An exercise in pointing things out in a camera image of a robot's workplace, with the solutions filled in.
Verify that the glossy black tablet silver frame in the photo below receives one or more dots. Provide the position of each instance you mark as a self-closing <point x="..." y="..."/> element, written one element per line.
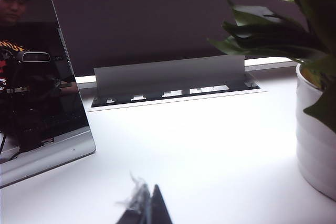
<point x="39" y="90"/>

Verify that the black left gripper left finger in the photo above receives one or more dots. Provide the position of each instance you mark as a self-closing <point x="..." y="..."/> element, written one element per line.
<point x="139" y="208"/>

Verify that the green leafy plant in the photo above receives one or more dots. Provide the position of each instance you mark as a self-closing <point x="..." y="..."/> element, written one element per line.
<point x="267" y="35"/>

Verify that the recessed desk socket box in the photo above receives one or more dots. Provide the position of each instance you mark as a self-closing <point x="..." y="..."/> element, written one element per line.
<point x="252" y="81"/>

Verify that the grey desk divider panel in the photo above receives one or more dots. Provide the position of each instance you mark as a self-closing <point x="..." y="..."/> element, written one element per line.
<point x="144" y="16"/>

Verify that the white ribbed plant pot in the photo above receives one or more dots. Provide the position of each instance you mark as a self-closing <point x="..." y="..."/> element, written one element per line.
<point x="315" y="142"/>

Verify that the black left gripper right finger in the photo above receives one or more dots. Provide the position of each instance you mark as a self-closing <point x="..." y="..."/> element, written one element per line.
<point x="160" y="211"/>

